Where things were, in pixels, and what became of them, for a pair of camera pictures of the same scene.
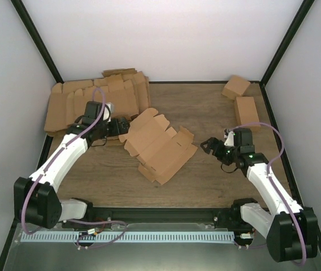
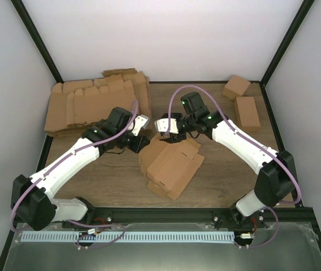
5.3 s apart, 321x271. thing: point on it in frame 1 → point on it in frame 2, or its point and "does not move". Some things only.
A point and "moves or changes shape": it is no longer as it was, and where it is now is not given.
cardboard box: x=235 y=86 does not move
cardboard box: x=246 y=110 does not move
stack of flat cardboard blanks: x=128 y=90 does not move
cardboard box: x=161 y=151 moves or changes shape
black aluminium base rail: x=224 y=216 does not move
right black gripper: x=212 y=141 → x=174 y=139
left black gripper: x=124 y=129 → x=142 y=142
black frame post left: x=38 y=39 does not move
